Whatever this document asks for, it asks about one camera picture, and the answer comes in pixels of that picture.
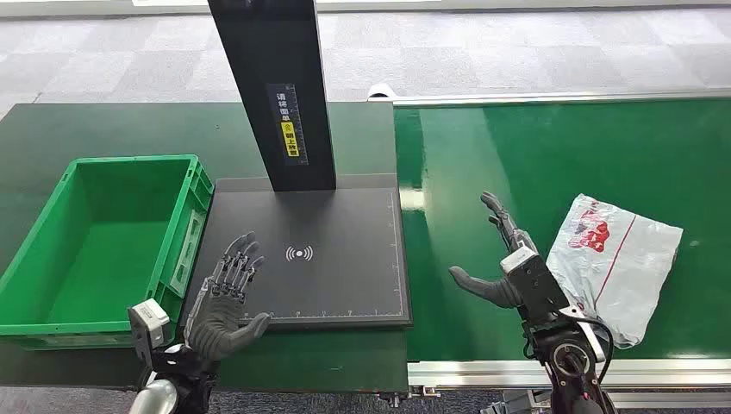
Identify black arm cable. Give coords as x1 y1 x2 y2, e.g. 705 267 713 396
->
571 317 616 370

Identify grey lower conveyor bar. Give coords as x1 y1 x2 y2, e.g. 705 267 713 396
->
605 391 731 409

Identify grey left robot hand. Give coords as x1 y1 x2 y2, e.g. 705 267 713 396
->
184 231 272 362

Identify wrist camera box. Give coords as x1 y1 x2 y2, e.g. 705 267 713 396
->
128 298 172 365
500 246 571 324

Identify white conveyor roller end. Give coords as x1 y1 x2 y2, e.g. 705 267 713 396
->
368 83 401 103

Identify green conveyor belt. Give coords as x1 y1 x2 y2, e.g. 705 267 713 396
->
394 99 731 362

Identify grey plastic mailer package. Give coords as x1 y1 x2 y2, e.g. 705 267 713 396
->
546 193 684 350

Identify black scanner column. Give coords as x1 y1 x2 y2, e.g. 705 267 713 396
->
207 0 338 193

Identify green plastic crate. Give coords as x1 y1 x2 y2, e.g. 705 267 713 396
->
0 154 216 351

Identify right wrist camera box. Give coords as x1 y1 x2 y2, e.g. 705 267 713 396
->
500 246 571 324

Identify black and yellow label sticker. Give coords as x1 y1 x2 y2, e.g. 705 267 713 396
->
266 83 309 166

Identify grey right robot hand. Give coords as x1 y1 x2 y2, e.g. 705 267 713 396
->
448 191 539 311

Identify black scanner platform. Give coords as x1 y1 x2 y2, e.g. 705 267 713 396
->
184 173 414 331

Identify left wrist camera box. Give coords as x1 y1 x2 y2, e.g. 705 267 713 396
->
128 298 172 365

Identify aluminium conveyor side rail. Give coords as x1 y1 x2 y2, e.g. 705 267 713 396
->
407 358 731 391
368 88 731 109

